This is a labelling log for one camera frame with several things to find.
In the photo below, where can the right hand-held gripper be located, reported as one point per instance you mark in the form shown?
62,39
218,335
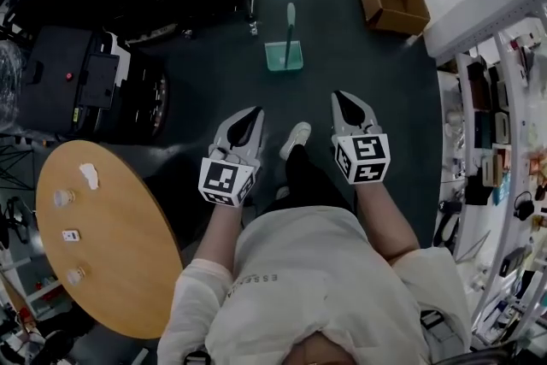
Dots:
363,160

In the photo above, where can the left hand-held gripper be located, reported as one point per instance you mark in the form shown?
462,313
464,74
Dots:
222,179

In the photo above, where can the person's right forearm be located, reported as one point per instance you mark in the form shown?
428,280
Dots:
384,222

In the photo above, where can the person's left forearm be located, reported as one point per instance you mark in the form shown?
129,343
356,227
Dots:
222,235

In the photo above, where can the person's white shoe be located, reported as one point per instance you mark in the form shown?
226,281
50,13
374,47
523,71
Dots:
295,139
283,192

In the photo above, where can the person's black trousers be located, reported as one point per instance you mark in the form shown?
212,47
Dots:
312,184

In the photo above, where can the brown box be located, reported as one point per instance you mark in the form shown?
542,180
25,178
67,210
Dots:
477,86

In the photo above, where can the dark blue box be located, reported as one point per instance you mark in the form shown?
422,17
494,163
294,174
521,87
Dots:
483,129

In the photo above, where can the black bag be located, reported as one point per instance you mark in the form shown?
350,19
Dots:
476,191

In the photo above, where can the beige box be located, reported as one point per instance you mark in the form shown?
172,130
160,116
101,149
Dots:
491,170

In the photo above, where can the crumpled white tissue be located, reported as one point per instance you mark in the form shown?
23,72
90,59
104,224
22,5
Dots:
89,176

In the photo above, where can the teal box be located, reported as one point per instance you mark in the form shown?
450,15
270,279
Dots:
501,191

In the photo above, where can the person's white shirt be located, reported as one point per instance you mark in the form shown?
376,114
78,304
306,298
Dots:
316,286

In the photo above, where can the white metal shelf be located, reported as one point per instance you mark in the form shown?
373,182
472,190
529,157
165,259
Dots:
483,8

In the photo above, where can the round wooden table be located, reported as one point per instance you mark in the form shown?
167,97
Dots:
115,260

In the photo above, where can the small clear cup upper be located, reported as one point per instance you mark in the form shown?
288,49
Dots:
64,198

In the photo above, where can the small clear cup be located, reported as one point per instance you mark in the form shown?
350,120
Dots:
64,198
76,276

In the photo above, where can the black mobile machine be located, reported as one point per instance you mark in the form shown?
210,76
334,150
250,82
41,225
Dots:
60,85

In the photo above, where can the black headphones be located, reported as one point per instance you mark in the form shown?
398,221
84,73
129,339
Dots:
525,207

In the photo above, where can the small white card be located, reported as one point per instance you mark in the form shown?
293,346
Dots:
71,236

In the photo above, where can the small clear cup lower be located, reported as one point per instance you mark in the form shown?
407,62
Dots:
76,276

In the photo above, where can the clear plastic wrapped object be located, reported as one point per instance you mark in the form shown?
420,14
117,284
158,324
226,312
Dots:
8,85

